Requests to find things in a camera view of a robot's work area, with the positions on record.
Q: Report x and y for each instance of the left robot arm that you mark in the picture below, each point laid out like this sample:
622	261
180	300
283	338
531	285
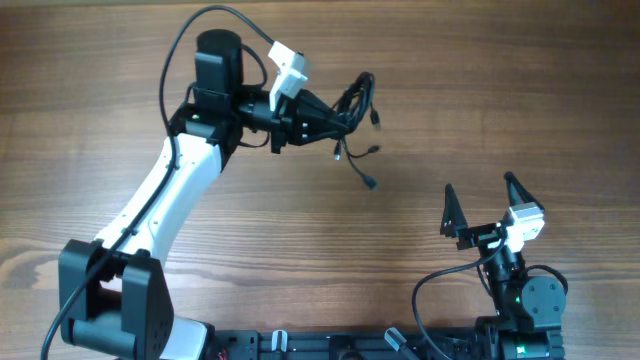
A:
113	294

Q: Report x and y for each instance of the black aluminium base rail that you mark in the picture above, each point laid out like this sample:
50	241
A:
454	343

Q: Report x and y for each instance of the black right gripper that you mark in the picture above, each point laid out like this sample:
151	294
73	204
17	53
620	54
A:
454	218

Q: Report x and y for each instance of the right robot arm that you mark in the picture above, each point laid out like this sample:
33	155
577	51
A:
530	300

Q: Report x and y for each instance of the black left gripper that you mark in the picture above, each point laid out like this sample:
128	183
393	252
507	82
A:
302	117

